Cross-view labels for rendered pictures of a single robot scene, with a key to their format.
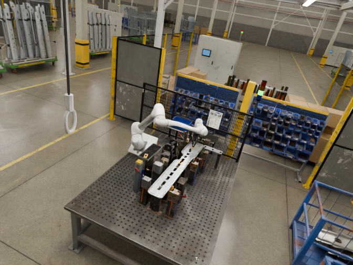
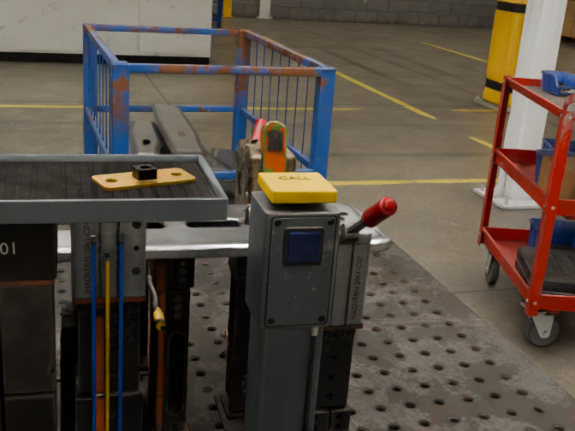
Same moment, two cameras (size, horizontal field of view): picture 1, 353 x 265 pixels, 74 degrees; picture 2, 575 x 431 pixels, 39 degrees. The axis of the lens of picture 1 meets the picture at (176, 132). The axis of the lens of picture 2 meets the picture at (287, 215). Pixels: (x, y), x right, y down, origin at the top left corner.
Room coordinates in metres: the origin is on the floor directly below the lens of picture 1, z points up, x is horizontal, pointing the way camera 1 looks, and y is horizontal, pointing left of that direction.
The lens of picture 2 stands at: (2.58, 0.92, 1.36)
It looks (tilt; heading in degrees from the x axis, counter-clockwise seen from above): 19 degrees down; 234
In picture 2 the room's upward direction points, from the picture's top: 4 degrees clockwise
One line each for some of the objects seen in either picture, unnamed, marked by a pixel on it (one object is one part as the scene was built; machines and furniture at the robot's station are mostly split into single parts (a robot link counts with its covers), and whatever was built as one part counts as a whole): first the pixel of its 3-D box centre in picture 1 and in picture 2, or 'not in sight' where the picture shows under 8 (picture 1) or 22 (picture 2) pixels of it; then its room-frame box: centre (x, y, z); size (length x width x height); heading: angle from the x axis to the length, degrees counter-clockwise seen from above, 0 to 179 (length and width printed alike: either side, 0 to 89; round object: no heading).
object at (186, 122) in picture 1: (181, 123); not in sight; (3.50, -0.06, 1.10); 0.30 x 0.17 x 0.13; 71
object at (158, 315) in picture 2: not in sight; (154, 300); (2.25, 0.22, 1.00); 0.12 x 0.01 x 0.01; 70
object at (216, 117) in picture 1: (214, 119); not in sight; (3.45, -0.56, 1.30); 0.23 x 0.02 x 0.31; 70
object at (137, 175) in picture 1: (137, 177); (279, 410); (2.17, 0.36, 0.92); 0.08 x 0.08 x 0.44; 70
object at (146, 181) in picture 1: (145, 190); (322, 357); (2.02, 0.23, 0.88); 0.11 x 0.10 x 0.36; 70
